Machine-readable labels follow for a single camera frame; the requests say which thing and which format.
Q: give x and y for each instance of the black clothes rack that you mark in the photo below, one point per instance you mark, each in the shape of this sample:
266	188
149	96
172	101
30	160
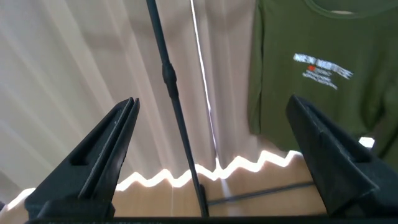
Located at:
169	74

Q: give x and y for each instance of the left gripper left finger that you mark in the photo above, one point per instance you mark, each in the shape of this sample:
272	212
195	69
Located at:
93	161

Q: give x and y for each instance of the green printed shirt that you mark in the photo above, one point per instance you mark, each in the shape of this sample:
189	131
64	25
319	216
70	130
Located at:
280	62

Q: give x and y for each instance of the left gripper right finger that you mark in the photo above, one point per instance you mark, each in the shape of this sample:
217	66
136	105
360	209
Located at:
335	168

